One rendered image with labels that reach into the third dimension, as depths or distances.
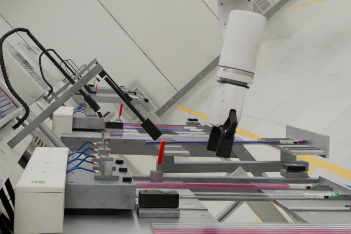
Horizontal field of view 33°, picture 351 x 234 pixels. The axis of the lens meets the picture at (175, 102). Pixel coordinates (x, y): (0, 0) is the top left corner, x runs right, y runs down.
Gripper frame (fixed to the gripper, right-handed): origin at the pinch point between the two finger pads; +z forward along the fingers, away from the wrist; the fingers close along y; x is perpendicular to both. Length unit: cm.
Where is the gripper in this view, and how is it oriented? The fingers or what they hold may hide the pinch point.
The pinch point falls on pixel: (218, 149)
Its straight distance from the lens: 135.1
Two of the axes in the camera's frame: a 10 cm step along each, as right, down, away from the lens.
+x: 9.6, 2.1, 1.7
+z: -2.2, 9.8, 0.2
